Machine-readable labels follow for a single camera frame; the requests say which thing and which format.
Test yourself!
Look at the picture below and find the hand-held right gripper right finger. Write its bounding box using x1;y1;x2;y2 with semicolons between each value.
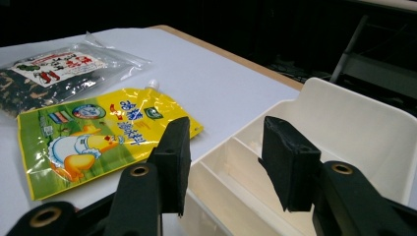
258;115;322;212

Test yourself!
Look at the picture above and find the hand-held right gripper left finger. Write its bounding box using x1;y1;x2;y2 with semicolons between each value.
147;116;192;216

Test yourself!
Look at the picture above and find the grey metal stand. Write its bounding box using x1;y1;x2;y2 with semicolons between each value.
328;14;417;99

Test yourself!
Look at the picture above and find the yellow spout pouch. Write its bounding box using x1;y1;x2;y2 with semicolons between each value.
16;78;205;202

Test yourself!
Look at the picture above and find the clear bag of dark seaweed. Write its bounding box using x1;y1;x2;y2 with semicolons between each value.
0;30;152;118

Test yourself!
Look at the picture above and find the white divided storage box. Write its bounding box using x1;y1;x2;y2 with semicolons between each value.
178;77;417;236

